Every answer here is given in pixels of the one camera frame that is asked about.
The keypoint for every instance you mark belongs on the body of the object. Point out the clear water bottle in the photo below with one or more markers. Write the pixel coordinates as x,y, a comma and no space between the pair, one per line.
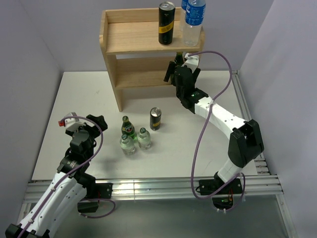
193,19
183,14

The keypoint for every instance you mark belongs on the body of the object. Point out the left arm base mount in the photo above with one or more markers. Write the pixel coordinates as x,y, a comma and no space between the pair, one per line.
95,195

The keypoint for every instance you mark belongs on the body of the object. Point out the front clear water bottle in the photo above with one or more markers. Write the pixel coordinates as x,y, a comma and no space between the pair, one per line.
193,19

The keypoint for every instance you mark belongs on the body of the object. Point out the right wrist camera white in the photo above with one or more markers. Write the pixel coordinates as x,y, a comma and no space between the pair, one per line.
191,62

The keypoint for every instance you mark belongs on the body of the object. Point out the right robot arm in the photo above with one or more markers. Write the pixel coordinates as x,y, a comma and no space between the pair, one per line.
245,138

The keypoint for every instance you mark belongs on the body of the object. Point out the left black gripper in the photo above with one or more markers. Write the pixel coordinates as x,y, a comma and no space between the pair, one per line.
99,120

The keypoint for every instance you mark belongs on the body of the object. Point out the rear clear water bottle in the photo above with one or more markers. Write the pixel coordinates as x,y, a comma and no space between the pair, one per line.
183,14

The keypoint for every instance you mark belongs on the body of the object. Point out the green bottle red label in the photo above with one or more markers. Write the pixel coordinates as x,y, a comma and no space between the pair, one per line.
127,127

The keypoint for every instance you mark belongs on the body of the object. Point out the clear soda bottle left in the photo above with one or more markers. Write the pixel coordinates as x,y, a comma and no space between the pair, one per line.
127,145

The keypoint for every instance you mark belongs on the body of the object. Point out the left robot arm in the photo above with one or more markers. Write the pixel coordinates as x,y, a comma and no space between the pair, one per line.
70,184

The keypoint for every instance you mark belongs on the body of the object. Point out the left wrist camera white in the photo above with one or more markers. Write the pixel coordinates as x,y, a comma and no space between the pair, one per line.
71,124

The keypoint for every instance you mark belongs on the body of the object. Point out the black can yellow label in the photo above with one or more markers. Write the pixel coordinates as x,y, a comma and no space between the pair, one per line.
166,15

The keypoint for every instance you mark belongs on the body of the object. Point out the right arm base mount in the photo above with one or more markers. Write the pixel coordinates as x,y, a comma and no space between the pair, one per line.
209,186

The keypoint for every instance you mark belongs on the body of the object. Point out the wooden two-tier shelf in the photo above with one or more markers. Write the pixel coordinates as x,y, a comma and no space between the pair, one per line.
134,58

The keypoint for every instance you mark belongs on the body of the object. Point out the black can on table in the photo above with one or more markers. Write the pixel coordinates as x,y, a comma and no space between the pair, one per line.
155,118

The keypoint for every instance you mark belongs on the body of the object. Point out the aluminium frame rails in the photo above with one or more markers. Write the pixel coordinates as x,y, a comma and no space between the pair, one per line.
160,172

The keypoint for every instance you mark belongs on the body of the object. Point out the clear soda bottle right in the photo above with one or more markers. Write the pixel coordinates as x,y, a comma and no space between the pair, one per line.
144,138

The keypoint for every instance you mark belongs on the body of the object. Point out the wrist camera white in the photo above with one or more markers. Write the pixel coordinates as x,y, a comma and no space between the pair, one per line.
71,124
191,62

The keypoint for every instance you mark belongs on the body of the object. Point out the clear soda bottle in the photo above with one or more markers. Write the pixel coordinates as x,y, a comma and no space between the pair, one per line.
144,138
127,145

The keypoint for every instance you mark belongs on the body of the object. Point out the green bottle yellow label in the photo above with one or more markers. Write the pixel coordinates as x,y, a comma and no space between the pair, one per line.
179,60

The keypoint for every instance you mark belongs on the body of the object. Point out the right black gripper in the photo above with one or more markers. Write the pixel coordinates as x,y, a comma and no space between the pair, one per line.
171,68

